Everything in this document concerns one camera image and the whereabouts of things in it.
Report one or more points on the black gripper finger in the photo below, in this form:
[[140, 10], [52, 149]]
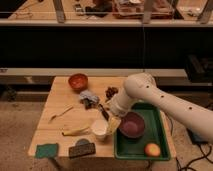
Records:
[[103, 111]]

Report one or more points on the purple bowl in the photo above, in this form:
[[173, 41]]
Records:
[[132, 125]]

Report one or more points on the crumpled grey cloth toy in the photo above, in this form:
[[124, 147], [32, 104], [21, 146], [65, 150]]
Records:
[[88, 99]]

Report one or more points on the green plastic tray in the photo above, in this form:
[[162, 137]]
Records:
[[134, 148]]

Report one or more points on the red yellow apple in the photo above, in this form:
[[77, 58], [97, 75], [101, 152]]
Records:
[[152, 150]]

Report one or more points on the green sponge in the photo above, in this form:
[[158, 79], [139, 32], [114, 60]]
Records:
[[46, 151]]

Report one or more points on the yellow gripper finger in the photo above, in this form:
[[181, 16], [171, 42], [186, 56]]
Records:
[[113, 124]]

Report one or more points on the orange red bowl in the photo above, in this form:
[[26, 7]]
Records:
[[78, 82]]

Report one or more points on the pine cone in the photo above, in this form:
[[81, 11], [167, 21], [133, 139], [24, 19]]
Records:
[[110, 92]]

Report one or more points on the wooden table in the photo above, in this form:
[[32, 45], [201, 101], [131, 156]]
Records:
[[60, 98]]

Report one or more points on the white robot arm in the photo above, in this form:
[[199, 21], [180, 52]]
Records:
[[143, 87]]

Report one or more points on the white paper cup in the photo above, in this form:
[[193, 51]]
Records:
[[99, 129]]

